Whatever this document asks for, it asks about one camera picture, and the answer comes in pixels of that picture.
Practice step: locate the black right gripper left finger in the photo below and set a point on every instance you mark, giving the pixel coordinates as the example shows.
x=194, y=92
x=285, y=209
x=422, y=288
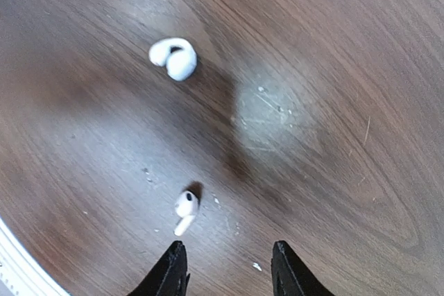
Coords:
x=169, y=276

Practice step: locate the aluminium front frame rail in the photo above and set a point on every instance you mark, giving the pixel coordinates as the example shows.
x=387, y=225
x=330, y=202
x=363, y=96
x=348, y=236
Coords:
x=21, y=274

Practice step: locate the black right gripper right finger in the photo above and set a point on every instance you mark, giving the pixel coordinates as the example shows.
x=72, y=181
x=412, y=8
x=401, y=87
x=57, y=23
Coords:
x=291, y=276

